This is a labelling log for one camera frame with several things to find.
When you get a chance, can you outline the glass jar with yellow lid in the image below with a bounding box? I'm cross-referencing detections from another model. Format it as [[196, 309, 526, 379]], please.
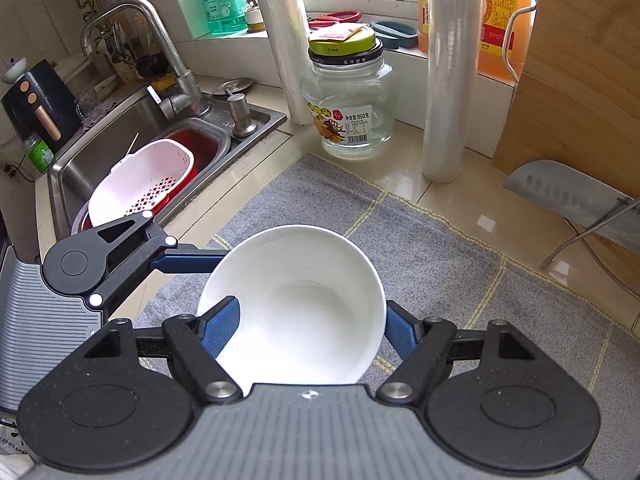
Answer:
[[299, 25, 397, 157]]

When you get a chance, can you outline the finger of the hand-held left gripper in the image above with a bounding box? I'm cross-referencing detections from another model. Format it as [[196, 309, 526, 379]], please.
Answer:
[[82, 210, 230, 309]]

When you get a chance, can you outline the metal wire board rack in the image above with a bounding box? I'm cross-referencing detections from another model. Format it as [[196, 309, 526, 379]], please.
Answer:
[[541, 196, 640, 268]]

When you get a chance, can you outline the orange cooking oil jug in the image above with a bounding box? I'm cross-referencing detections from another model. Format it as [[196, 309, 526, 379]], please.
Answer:
[[416, 0, 543, 83]]

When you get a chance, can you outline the red plastic basin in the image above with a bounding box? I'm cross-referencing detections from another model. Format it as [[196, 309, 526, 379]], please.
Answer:
[[75, 127, 233, 233]]

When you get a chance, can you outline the tall plastic wrap roll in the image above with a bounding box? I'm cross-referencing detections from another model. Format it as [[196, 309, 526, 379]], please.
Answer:
[[420, 0, 485, 184]]

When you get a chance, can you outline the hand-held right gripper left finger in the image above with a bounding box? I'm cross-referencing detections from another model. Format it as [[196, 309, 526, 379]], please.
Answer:
[[82, 296, 246, 407]]

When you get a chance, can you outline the steel soap dispenser pump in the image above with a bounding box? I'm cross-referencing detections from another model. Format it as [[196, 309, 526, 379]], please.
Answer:
[[225, 92, 256, 138]]

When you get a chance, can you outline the black air fryer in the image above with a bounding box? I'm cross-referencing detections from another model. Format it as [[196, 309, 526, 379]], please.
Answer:
[[0, 58, 83, 153]]

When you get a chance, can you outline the black handled kitchen knife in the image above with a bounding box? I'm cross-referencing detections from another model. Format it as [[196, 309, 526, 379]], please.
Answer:
[[502, 160, 640, 256]]

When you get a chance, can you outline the steel kitchen faucet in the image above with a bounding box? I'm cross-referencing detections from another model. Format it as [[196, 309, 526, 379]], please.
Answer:
[[80, 0, 203, 121]]

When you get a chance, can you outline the bamboo cutting board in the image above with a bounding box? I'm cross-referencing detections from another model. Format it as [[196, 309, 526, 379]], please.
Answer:
[[491, 0, 640, 261]]

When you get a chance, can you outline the grey blue checked towel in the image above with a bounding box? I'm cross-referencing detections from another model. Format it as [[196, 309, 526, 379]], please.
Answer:
[[132, 152, 640, 401]]

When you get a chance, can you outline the red oval dish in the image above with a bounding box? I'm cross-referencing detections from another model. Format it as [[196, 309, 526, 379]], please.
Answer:
[[306, 8, 364, 30]]

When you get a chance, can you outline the teal oval dish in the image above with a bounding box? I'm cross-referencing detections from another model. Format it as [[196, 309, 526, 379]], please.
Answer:
[[370, 19, 420, 52]]

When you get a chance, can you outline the short plastic wrap roll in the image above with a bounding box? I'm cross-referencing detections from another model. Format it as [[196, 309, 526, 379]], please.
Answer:
[[247, 0, 317, 127]]

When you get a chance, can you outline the stainless steel sink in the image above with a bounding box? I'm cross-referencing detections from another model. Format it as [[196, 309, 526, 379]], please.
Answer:
[[47, 77, 288, 241]]

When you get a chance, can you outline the small potted plant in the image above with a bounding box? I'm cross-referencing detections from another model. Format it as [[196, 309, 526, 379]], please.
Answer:
[[242, 0, 266, 33]]

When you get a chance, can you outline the white floral bowl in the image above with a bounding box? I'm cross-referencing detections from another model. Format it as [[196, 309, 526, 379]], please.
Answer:
[[196, 225, 388, 392]]

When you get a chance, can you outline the white plastic colander basket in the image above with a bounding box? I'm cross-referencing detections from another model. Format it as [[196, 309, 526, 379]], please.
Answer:
[[87, 140, 196, 228]]

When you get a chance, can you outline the round steel sink lid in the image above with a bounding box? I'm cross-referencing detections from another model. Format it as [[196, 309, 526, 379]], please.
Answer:
[[211, 76, 256, 97]]

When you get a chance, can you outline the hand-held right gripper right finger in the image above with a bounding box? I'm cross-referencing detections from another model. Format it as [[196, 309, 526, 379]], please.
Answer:
[[375, 300, 536, 406]]

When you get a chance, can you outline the small green lidded jar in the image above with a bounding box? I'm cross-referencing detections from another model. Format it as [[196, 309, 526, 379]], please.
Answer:
[[21, 132, 55, 175]]

